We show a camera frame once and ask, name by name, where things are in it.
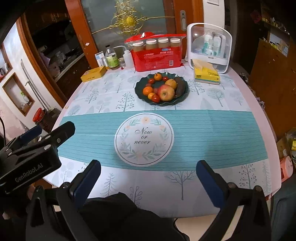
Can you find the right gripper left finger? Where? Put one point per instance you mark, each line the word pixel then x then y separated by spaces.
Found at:
pixel 53 213

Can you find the dark overripe banana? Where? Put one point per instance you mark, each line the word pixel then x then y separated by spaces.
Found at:
pixel 180 90

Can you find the small orange kumquat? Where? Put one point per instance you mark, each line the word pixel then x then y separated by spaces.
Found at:
pixel 150 96

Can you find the green label glass bottle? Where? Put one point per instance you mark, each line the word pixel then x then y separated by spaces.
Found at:
pixel 112 58

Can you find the pink appliance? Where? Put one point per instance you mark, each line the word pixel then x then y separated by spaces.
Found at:
pixel 286 168

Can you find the yellow flat box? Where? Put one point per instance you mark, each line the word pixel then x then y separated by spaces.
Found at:
pixel 93 74

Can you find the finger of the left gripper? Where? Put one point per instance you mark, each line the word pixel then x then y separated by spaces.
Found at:
pixel 57 137
pixel 28 136

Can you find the tree pattern tablecloth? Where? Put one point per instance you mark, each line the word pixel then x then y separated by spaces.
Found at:
pixel 149 152

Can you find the small metal can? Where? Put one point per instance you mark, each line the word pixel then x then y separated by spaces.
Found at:
pixel 105 62

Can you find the white squeeze bottle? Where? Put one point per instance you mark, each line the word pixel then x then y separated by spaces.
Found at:
pixel 127 56

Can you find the red paper cup package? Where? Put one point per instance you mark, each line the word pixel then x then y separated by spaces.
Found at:
pixel 156 51

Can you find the white blue small carton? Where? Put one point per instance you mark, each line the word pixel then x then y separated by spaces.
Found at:
pixel 99 58

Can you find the orange mandarin in green plate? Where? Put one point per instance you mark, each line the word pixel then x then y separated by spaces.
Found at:
pixel 147 90

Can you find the small glass jar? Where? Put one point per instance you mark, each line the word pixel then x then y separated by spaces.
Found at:
pixel 121 62

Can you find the yellow tissue pack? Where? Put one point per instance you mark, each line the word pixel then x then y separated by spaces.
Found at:
pixel 204 72

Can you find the dark green scalloped plate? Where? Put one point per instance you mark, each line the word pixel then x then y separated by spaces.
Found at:
pixel 140 85

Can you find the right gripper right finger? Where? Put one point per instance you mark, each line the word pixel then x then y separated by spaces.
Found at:
pixel 254 221

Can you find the yellow lemon fruit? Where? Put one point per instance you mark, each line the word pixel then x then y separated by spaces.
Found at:
pixel 172 83

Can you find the red yellow apple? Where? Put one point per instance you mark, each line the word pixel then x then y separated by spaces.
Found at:
pixel 166 93

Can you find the large orange mandarin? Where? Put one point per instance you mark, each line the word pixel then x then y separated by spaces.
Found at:
pixel 158 77

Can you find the white cosmetic storage box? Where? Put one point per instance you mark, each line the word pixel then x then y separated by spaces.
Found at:
pixel 209 43

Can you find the red tomato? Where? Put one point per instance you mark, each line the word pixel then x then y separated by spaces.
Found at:
pixel 155 98

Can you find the red wall object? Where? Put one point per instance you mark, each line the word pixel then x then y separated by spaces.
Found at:
pixel 39 114

